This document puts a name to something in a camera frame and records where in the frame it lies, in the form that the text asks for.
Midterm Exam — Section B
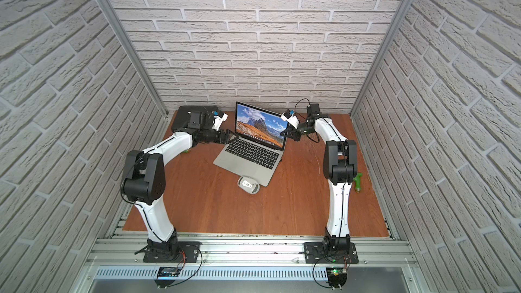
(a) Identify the silver laptop with mountain wallpaper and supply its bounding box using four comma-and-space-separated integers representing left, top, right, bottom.
214, 102, 288, 187

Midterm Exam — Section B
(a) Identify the white wireless mouse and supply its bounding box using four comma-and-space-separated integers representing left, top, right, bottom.
237, 176, 261, 195

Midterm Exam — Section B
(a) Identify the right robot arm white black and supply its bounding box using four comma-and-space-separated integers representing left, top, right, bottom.
281, 103, 358, 255

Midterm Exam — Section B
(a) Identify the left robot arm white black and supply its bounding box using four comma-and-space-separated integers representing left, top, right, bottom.
120, 106, 234, 251

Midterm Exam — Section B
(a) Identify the black plastic tool case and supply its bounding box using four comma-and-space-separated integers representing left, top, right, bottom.
171, 105, 220, 133

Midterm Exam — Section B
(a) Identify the green plastic toy right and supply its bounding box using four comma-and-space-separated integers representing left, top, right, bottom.
354, 172, 363, 193

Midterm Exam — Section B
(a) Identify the left controller board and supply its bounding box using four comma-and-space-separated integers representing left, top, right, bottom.
155, 267, 182, 288

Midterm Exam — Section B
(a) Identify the controller board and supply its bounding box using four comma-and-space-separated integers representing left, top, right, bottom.
326, 267, 348, 290
155, 267, 182, 288

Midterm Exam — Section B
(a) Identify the right controller board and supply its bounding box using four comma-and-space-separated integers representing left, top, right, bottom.
326, 267, 348, 290

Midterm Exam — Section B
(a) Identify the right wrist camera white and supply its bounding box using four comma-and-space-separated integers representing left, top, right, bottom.
281, 109, 300, 129

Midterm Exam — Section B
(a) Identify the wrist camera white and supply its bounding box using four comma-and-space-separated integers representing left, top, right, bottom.
281, 109, 300, 129
212, 111, 228, 130

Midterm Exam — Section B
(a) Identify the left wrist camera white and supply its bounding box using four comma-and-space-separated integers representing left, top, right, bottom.
212, 111, 228, 130

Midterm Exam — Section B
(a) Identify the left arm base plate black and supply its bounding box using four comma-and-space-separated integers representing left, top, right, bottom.
136, 240, 202, 264

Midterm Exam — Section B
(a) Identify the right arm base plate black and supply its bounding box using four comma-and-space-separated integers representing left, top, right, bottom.
303, 241, 359, 265

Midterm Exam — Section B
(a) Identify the aluminium rail frame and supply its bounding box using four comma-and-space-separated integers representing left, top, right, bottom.
72, 232, 428, 292

